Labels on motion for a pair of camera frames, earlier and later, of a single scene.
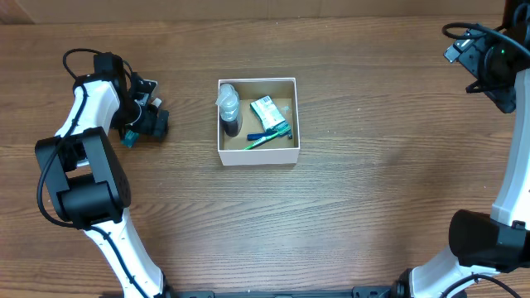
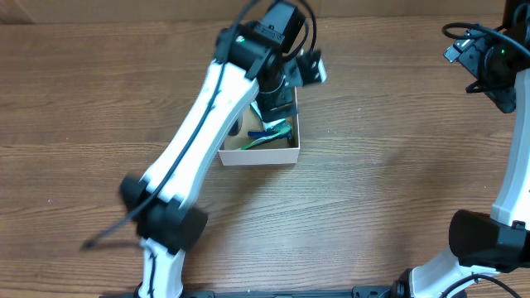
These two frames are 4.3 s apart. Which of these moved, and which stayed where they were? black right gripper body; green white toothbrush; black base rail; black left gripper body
Moved: black left gripper body
Stayed: black base rail; green white toothbrush; black right gripper body
